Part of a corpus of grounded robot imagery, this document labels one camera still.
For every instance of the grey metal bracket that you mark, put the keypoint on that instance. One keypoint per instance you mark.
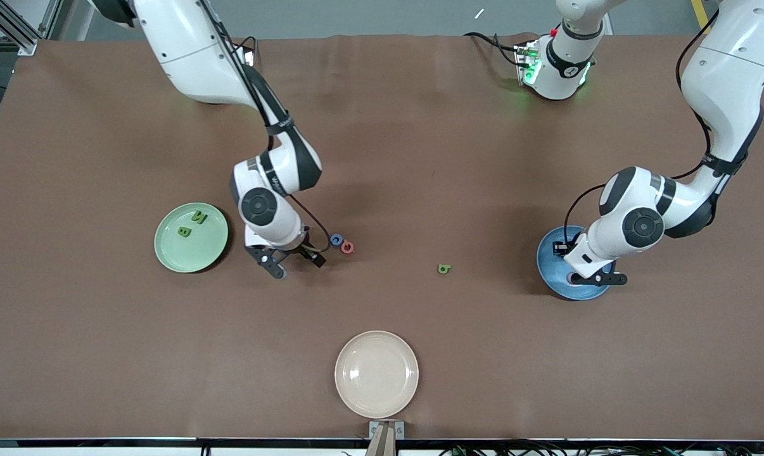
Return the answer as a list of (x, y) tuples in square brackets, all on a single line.
[(372, 425)]

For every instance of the blue letter G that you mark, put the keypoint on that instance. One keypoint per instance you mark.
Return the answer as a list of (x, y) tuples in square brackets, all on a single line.
[(332, 240)]

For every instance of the beige plate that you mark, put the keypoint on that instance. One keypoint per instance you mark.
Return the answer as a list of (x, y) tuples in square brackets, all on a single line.
[(375, 373)]

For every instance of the green letter N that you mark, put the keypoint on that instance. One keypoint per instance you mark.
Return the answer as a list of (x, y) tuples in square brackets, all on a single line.
[(199, 218)]

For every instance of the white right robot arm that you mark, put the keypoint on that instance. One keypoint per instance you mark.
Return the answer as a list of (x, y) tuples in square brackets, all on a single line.
[(192, 57)]

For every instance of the aluminium frame profile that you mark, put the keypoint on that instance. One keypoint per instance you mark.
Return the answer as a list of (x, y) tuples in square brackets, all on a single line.
[(27, 44)]

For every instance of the yellow floor tape line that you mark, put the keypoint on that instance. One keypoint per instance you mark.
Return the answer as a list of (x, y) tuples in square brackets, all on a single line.
[(699, 9)]

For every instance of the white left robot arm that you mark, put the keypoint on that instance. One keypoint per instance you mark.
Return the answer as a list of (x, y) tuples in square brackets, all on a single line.
[(724, 82)]

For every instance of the green letter B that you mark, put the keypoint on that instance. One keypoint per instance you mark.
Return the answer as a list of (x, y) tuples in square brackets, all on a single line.
[(441, 270), (184, 232)]

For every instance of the beige post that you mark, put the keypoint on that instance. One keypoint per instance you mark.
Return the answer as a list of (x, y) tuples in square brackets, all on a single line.
[(382, 446)]

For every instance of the brown table cover sheet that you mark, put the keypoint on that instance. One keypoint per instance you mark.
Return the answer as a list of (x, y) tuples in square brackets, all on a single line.
[(420, 126)]

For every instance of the red letter Q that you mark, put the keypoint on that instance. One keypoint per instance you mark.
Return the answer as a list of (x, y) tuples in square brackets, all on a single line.
[(343, 248)]

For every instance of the blue plate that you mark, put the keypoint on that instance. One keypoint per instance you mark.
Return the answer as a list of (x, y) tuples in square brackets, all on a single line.
[(550, 272)]

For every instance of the green plate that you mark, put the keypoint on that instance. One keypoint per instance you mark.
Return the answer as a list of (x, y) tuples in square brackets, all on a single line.
[(190, 250)]

